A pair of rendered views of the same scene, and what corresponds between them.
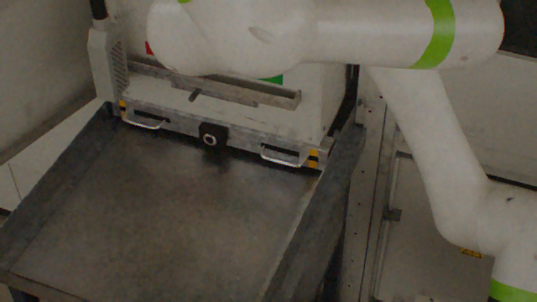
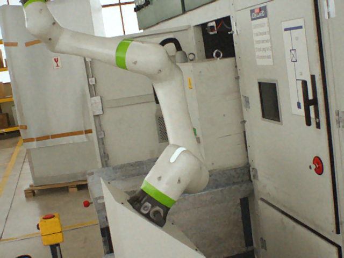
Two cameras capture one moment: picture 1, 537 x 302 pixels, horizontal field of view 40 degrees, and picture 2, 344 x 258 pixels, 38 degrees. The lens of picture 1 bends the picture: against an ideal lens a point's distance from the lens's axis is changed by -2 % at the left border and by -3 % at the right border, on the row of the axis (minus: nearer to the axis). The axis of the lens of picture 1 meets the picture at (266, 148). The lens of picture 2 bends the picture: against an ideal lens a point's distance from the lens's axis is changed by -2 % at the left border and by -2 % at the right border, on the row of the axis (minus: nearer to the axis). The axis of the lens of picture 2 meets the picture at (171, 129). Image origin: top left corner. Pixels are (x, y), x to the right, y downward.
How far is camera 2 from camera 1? 192 cm
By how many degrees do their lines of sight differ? 60
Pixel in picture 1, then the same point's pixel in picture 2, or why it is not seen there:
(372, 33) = (96, 45)
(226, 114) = not seen: hidden behind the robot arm
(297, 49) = (33, 23)
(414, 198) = (266, 230)
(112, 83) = (158, 133)
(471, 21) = (135, 48)
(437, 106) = (170, 108)
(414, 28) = (110, 45)
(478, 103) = (267, 156)
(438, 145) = (168, 127)
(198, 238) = not seen: hidden behind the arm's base
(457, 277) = not seen: outside the picture
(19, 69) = (149, 132)
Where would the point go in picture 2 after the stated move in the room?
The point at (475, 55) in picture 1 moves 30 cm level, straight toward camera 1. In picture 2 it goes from (138, 63) to (53, 76)
